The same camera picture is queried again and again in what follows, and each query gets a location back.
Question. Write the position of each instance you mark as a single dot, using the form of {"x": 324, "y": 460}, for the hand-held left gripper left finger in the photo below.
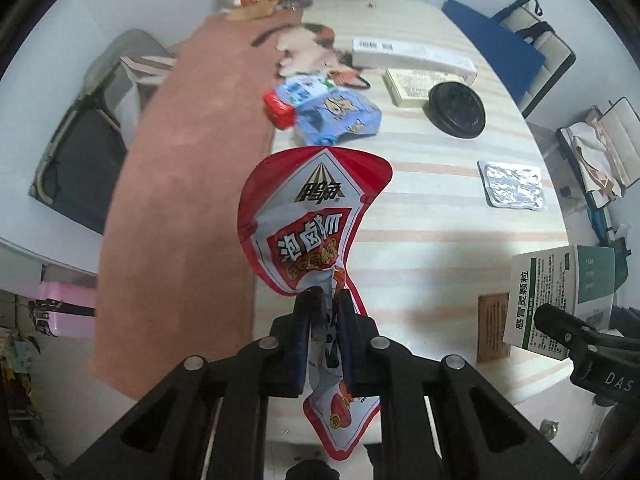
{"x": 299, "y": 360}

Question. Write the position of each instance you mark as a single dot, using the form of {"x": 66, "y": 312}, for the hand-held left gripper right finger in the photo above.
{"x": 348, "y": 355}

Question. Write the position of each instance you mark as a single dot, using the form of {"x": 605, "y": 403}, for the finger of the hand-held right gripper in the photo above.
{"x": 560, "y": 325}

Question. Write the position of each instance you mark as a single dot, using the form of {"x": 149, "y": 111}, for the green white medicine box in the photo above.
{"x": 550, "y": 280}

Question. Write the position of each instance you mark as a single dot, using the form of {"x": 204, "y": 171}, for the red white snack packet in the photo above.
{"x": 305, "y": 210}

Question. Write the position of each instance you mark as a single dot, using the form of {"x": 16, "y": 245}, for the brown card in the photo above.
{"x": 492, "y": 327}

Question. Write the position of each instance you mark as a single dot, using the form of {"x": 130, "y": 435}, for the striped tablecloth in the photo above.
{"x": 440, "y": 240}

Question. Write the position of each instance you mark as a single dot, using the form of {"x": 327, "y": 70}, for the silver blister pack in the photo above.
{"x": 512, "y": 185}

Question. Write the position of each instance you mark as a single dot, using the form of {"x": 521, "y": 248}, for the white printed tote bag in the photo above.
{"x": 597, "y": 155}

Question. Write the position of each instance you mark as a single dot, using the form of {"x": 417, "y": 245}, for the pink table cloth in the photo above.
{"x": 195, "y": 185}

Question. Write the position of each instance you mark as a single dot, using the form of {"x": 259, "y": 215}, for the pink suitcase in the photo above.
{"x": 65, "y": 307}

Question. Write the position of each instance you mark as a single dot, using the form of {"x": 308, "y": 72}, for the blue snack packet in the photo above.
{"x": 340, "y": 115}

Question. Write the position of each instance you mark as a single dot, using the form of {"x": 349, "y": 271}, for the black round lid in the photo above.
{"x": 457, "y": 107}

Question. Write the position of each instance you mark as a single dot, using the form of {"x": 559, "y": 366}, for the small red packet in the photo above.
{"x": 279, "y": 107}

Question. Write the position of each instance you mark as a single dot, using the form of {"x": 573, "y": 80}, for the beige flat box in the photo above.
{"x": 405, "y": 85}

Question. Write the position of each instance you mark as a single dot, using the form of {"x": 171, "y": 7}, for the white black-framed chair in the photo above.
{"x": 542, "y": 42}

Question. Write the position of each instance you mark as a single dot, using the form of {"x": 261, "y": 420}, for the blue folder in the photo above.
{"x": 500, "y": 40}

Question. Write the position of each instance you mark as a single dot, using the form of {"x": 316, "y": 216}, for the grey folding chair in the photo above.
{"x": 85, "y": 160}

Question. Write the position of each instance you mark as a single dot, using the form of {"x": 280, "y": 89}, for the long white box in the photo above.
{"x": 415, "y": 55}

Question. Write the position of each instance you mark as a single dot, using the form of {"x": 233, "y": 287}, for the cat-shaped printed mat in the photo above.
{"x": 307, "y": 45}

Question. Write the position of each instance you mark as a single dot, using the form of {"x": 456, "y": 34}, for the orange snack wrapper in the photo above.
{"x": 252, "y": 9}

